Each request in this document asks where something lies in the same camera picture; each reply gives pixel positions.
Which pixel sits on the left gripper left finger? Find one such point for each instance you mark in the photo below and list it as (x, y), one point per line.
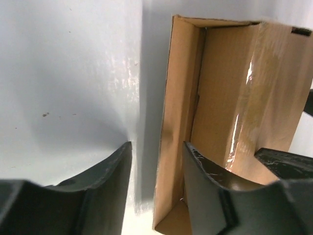
(90, 203)

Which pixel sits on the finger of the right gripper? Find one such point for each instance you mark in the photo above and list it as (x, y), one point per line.
(272, 156)

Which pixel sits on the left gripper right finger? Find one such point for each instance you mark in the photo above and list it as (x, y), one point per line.
(223, 203)

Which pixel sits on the brown cardboard express box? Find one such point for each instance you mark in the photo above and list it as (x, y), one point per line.
(221, 75)

